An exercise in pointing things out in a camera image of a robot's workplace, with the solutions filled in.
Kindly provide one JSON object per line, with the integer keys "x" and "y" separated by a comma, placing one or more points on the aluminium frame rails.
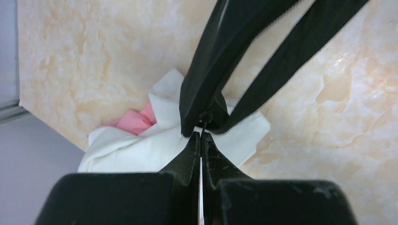
{"x": 9, "y": 64}

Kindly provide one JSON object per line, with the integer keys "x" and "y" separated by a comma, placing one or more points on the white towel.
{"x": 113, "y": 150}

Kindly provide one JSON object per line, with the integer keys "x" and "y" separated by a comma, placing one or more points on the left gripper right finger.
{"x": 231, "y": 197}

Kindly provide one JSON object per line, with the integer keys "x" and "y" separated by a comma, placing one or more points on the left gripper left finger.
{"x": 167, "y": 197}

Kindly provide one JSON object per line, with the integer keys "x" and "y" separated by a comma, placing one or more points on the pink cloth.
{"x": 135, "y": 122}

